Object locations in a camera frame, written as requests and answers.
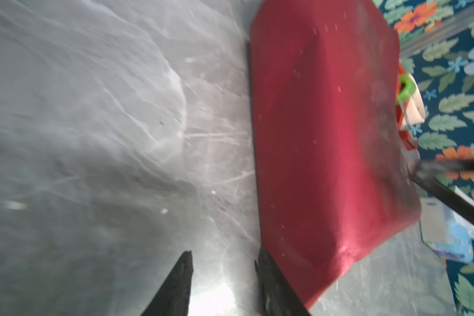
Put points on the red tape dispenser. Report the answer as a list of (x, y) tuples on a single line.
[(405, 89)]

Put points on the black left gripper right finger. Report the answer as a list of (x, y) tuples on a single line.
[(277, 296)]

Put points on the maroon wrapping paper sheet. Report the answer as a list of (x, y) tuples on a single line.
[(332, 178)]

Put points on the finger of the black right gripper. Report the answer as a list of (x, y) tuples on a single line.
[(424, 174)]

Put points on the white tissue paper piece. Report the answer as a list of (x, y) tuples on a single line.
[(445, 232)]

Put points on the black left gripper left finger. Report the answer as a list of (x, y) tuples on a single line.
[(173, 297)]

